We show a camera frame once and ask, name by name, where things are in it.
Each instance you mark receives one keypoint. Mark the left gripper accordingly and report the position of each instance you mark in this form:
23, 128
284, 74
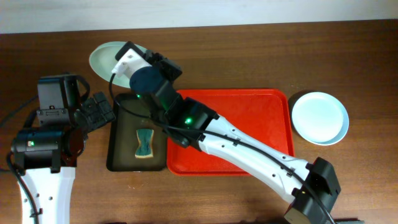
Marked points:
94, 109

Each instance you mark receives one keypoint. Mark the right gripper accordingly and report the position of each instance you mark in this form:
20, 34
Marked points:
168, 68

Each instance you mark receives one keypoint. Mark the pale green plate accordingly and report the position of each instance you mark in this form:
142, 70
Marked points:
102, 61

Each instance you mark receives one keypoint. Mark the green yellow sponge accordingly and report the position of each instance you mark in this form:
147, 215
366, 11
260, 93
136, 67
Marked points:
145, 139

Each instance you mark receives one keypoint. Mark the light blue plate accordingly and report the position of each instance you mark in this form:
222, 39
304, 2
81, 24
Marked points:
307, 104

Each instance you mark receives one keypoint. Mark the white plate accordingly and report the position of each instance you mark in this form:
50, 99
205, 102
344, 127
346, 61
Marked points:
329, 126

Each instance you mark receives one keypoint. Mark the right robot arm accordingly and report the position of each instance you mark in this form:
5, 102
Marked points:
311, 189

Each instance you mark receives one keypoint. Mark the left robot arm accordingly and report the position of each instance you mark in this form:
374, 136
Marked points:
44, 153

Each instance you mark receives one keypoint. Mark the black plastic tray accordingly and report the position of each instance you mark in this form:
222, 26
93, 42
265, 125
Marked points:
124, 142

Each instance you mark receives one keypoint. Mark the red plastic tray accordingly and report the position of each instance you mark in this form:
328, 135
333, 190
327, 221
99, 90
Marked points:
260, 113

